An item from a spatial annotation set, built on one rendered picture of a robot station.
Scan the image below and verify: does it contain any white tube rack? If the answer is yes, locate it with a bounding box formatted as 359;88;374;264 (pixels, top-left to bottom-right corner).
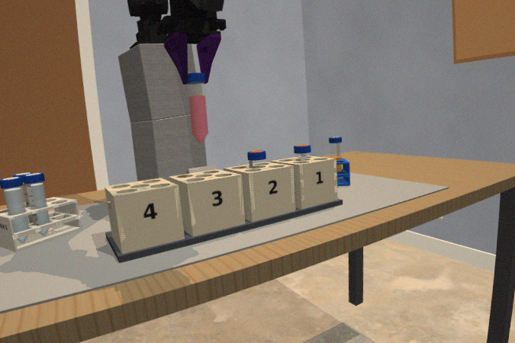
0;197;82;252

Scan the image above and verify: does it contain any grey flat mat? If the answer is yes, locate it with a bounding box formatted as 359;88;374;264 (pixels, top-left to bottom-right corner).
0;173;449;314

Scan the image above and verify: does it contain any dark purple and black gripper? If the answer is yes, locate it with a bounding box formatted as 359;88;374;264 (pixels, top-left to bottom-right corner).
156;15;226;85

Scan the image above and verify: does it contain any blue tube rack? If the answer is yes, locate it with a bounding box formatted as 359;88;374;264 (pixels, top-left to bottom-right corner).
336;159;350;186

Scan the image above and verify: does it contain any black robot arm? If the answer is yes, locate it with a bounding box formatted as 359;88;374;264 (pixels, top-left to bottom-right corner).
127;0;224;49

